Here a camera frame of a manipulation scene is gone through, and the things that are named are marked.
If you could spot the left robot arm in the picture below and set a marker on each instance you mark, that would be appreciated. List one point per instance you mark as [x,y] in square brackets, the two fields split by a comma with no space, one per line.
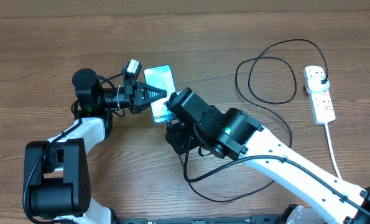
[57,185]

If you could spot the blue-screen Samsung smartphone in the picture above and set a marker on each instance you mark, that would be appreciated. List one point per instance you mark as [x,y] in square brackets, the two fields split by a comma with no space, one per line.
[161,77]

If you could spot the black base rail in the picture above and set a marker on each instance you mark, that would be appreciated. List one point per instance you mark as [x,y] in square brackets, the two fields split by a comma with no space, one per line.
[253,219]

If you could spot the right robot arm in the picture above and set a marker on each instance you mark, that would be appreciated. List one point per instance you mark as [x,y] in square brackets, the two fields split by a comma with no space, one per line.
[243,139]

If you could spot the white power strip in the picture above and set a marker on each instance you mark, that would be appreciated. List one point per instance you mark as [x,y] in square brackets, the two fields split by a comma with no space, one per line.
[320,103]

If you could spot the white charger plug adapter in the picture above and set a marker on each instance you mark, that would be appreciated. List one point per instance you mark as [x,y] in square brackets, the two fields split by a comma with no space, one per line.
[316,85]

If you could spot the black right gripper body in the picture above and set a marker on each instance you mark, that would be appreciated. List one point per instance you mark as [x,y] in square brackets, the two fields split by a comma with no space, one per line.
[180,138]

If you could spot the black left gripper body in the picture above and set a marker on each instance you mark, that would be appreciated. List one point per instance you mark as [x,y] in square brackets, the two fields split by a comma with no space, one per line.
[130,96]

